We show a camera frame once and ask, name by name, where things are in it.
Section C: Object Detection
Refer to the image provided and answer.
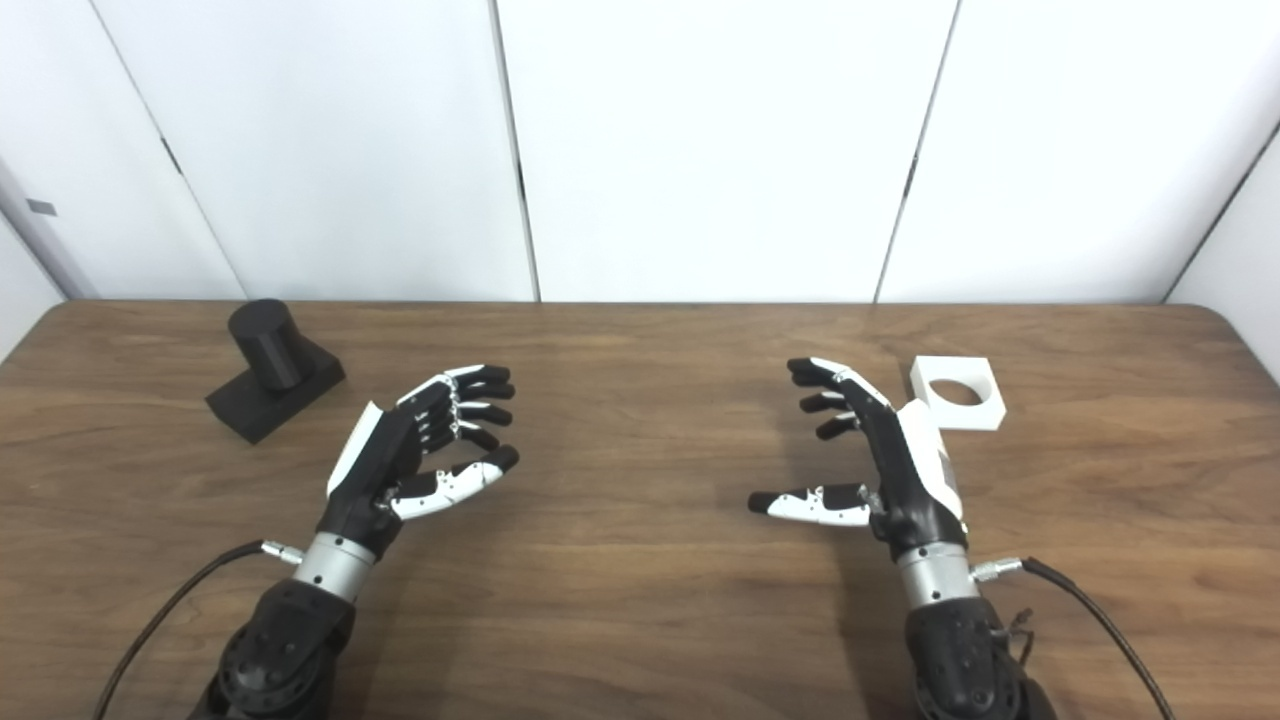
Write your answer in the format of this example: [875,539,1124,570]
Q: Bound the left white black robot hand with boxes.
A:
[317,364,522,558]

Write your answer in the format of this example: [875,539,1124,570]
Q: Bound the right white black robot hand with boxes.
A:
[748,357,970,561]

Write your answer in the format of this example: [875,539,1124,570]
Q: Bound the white square piece with hole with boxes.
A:
[910,356,1007,432]

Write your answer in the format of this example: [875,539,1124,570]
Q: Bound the black peg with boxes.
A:
[205,298,347,445]

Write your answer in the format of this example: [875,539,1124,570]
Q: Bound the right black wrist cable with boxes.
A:
[970,557,1177,720]

